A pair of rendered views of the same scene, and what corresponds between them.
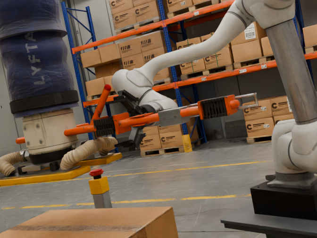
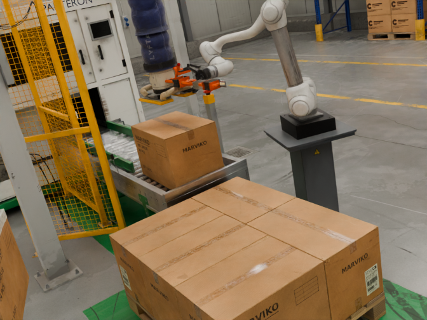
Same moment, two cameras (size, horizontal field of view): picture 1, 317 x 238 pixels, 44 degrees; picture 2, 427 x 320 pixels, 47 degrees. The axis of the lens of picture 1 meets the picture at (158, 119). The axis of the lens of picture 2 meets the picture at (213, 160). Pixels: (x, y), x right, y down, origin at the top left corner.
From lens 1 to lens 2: 2.26 m
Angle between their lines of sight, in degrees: 35
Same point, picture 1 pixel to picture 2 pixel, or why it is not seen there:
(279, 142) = not seen: hidden behind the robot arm
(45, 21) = (154, 28)
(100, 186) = (208, 100)
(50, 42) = (156, 38)
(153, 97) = (215, 61)
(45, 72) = (154, 53)
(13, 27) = (140, 32)
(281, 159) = not seen: hidden behind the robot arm
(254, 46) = not seen: outside the picture
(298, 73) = (284, 59)
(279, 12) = (271, 25)
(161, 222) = (205, 128)
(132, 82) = (206, 52)
